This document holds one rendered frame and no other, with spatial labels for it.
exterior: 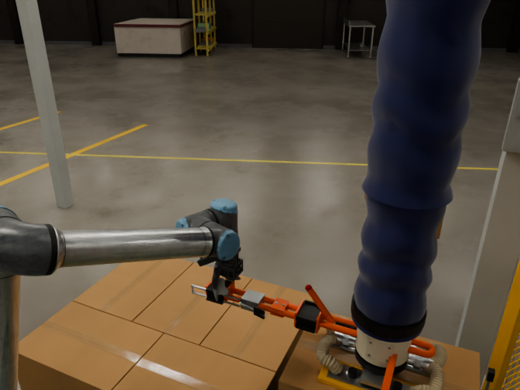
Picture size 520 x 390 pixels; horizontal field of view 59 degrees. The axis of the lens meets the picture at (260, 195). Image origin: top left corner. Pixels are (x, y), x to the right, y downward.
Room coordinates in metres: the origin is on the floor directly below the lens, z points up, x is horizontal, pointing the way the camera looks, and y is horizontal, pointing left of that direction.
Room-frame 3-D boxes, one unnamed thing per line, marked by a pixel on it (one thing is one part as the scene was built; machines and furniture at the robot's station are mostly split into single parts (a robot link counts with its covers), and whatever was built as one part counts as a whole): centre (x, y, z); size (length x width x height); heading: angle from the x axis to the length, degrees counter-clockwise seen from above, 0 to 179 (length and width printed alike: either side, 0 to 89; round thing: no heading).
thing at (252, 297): (1.33, 0.02, 1.07); 0.07 x 0.07 x 0.04; 66
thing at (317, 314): (1.24, -0.17, 1.08); 0.10 x 0.08 x 0.06; 156
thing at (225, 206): (1.36, 0.12, 1.39); 0.10 x 0.09 x 0.12; 132
